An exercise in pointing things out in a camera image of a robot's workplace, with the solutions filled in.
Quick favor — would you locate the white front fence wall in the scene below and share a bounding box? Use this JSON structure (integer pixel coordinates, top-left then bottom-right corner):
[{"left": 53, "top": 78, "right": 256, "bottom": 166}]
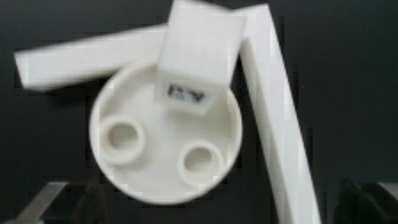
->
[{"left": 14, "top": 25, "right": 167, "bottom": 91}]

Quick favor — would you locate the white right fence wall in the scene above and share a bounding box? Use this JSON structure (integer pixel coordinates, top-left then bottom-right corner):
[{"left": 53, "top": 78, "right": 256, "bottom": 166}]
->
[{"left": 236, "top": 4, "right": 321, "bottom": 224}]

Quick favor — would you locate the white stool leg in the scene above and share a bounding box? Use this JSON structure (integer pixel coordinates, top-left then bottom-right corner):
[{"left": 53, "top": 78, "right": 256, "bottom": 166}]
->
[{"left": 154, "top": 0, "right": 245, "bottom": 115}]

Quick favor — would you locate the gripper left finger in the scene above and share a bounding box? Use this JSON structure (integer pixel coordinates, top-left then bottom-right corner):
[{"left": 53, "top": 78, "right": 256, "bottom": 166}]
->
[{"left": 12, "top": 182, "right": 67, "bottom": 224}]

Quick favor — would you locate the white fence wall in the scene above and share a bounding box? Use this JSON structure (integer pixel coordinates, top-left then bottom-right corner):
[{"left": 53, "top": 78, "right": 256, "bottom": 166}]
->
[
  {"left": 236, "top": 4, "right": 321, "bottom": 224},
  {"left": 14, "top": 25, "right": 167, "bottom": 91}
]

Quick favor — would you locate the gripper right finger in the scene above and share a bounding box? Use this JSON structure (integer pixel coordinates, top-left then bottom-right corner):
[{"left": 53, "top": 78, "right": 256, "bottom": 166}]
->
[{"left": 336, "top": 179, "right": 398, "bottom": 224}]

